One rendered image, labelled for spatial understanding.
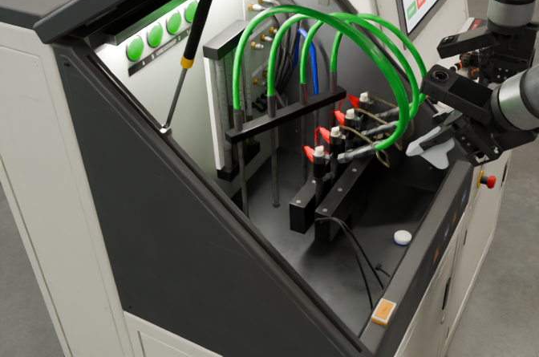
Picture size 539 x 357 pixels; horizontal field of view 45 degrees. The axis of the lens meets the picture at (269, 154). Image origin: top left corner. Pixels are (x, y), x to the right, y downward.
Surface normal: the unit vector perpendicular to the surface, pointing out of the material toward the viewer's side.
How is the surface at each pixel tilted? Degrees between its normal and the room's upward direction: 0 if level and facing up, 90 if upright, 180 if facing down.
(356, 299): 0
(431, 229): 0
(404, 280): 0
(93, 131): 90
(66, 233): 90
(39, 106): 90
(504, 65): 90
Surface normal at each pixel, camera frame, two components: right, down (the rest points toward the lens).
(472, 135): -0.63, 0.63
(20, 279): -0.04, -0.80
